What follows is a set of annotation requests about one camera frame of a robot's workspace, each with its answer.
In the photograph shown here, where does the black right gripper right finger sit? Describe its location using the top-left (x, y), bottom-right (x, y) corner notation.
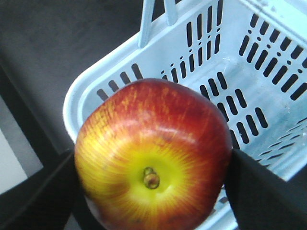
top-left (225, 149), bottom-right (307, 230)

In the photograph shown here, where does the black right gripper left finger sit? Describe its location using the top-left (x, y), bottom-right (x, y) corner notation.
top-left (0, 150), bottom-right (96, 230)

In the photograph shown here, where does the dark red apple edge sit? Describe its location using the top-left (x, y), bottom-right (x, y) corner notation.
top-left (75, 79), bottom-right (232, 230)

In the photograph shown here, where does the light blue plastic basket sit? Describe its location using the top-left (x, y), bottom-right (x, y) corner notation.
top-left (63, 0), bottom-right (307, 230)

